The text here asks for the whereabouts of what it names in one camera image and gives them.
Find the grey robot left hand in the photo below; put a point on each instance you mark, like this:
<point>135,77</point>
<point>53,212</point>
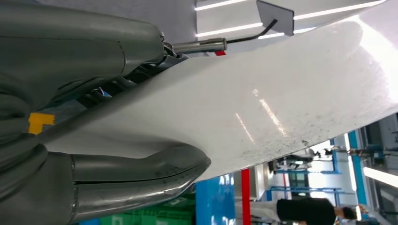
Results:
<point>68,46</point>

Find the green plastic crate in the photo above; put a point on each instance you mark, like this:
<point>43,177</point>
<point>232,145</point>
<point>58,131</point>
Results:
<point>149,216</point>

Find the grey square panel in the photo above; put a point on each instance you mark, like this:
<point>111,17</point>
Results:
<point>276,14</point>

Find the person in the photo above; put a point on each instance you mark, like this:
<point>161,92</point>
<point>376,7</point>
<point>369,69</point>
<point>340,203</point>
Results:
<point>304,211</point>

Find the blue background rack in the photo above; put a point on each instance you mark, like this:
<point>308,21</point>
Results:
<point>357,167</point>

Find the yellow floor tape frame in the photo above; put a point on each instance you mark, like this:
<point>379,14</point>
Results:
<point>37,121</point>

